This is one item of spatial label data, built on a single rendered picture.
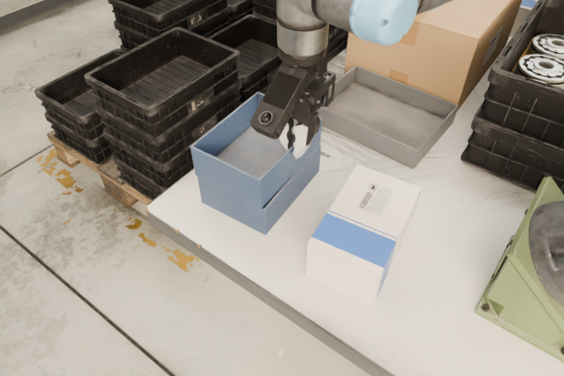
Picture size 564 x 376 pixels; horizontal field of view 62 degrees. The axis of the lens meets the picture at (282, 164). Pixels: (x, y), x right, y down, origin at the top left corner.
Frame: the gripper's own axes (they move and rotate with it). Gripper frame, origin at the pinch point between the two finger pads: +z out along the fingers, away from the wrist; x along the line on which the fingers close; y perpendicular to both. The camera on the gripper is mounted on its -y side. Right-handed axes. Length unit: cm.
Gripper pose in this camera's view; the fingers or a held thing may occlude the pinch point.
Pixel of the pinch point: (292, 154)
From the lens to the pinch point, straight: 82.1
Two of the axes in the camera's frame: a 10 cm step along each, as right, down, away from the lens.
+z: 0.0, 7.3, 6.9
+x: -8.3, -3.8, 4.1
